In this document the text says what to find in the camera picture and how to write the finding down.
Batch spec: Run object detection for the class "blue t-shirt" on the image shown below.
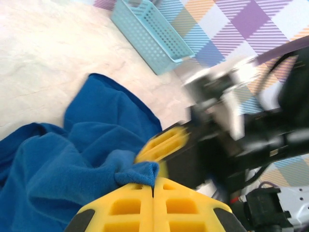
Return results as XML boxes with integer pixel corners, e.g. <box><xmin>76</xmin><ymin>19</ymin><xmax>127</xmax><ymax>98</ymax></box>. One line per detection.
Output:
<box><xmin>0</xmin><ymin>73</ymin><xmax>163</xmax><ymax>232</ymax></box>

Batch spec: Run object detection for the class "light blue plastic basket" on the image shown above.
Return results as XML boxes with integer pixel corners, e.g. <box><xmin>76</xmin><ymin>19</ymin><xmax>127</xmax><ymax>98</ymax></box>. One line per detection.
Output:
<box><xmin>110</xmin><ymin>0</ymin><xmax>196</xmax><ymax>76</ymax></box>

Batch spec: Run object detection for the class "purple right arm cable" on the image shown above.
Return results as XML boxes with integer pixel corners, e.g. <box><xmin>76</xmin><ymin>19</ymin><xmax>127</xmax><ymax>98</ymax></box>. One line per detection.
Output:
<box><xmin>255</xmin><ymin>36</ymin><xmax>309</xmax><ymax>191</ymax></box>

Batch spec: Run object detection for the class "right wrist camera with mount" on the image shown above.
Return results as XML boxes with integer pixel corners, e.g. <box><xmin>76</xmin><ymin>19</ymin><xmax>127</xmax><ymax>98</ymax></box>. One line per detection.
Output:
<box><xmin>183</xmin><ymin>58</ymin><xmax>261</xmax><ymax>141</ymax></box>

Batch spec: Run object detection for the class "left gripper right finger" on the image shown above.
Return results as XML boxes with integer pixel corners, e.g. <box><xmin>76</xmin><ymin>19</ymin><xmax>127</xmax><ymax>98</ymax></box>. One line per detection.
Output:
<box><xmin>154</xmin><ymin>177</ymin><xmax>247</xmax><ymax>232</ymax></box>

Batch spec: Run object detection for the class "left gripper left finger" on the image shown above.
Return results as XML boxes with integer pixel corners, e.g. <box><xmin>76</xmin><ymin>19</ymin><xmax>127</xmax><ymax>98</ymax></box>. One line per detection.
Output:
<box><xmin>64</xmin><ymin>182</ymin><xmax>155</xmax><ymax>232</ymax></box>

